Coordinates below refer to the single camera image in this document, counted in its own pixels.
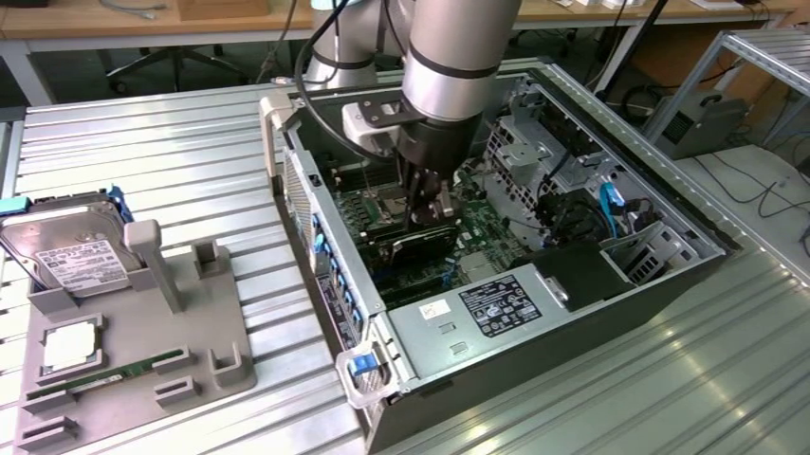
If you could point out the silver CPU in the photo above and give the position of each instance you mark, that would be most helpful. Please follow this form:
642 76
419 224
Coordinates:
70 346

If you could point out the grey parts rack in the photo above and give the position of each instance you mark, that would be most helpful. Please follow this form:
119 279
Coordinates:
127 341

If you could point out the green RAM stick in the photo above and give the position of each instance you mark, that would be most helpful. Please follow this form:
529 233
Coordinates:
102 379

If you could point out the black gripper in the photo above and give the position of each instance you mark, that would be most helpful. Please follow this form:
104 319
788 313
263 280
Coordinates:
437 142

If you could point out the Nvidia graphics card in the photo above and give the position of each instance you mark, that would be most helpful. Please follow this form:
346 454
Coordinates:
421 244

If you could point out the blue case latch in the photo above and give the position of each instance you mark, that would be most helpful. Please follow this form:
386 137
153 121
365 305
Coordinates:
362 365

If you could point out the hard disk with blue caddy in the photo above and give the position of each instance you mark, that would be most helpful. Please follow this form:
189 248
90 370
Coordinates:
70 256

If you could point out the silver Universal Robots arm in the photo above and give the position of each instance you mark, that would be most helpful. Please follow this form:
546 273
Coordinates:
455 47

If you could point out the black plastic shroud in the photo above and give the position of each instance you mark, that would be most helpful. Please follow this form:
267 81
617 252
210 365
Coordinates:
582 275

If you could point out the silver chipset heatsink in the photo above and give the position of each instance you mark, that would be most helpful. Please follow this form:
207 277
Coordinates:
479 265

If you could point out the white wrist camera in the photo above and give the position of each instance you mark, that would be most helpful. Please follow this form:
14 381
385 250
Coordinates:
363 128

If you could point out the black RAM stick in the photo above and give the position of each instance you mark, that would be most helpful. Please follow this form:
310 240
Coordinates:
379 235

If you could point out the wooden desk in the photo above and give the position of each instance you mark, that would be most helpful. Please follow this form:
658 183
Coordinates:
127 26
570 14

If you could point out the aluminium profile frame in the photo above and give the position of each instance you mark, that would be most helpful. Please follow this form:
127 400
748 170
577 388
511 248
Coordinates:
760 47

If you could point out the perforated disk bay cage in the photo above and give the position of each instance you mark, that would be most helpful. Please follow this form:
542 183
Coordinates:
525 156

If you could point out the silver disk bay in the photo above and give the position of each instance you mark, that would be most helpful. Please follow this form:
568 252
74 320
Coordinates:
658 256

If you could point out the CPU socket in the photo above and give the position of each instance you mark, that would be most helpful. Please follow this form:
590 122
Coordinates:
389 206

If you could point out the silver power supply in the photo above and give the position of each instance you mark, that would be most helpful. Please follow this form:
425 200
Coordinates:
443 341

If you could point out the black office chair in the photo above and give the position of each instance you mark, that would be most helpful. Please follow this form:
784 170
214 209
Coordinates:
174 64

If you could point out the open black PC case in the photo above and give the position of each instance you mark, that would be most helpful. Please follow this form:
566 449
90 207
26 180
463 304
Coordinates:
633 322

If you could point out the green motherboard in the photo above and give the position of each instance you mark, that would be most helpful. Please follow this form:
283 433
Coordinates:
481 227

